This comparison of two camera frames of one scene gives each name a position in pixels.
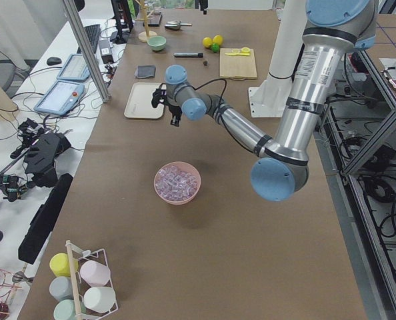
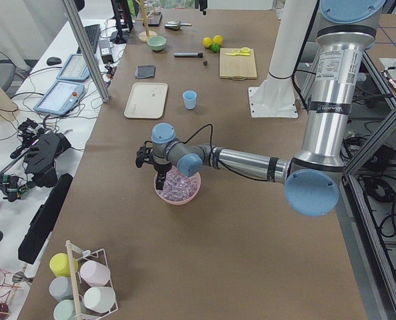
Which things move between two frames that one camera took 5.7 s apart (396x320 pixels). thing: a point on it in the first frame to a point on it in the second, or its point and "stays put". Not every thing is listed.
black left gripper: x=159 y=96 to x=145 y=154
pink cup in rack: x=96 y=273 stays put
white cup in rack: x=101 y=299 stays put
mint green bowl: x=157 y=43 stays put
